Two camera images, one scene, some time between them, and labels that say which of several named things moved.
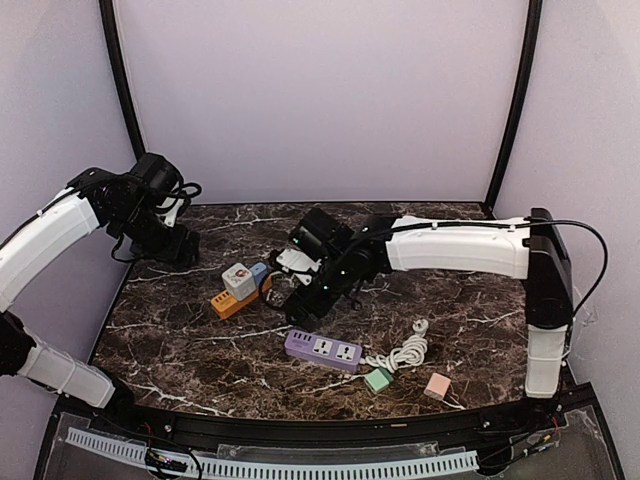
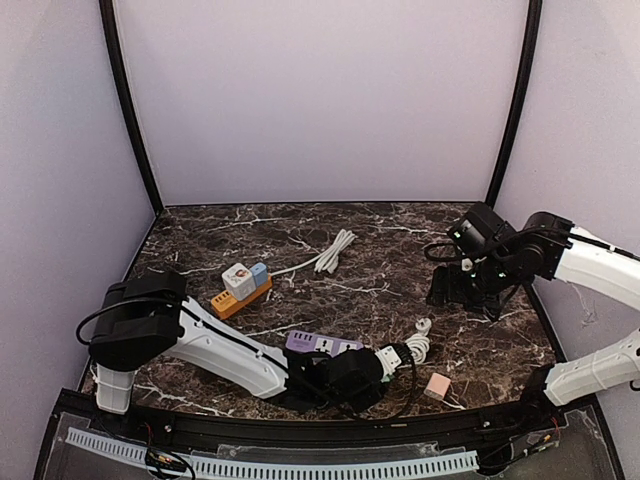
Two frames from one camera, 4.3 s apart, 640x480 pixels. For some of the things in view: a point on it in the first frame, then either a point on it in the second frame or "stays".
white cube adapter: (238, 280) stays
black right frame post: (532, 49) stays
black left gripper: (171, 253) → (354, 404)
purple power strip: (323, 351) stays
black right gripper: (317, 307) → (445, 288)
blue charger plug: (258, 271) stays
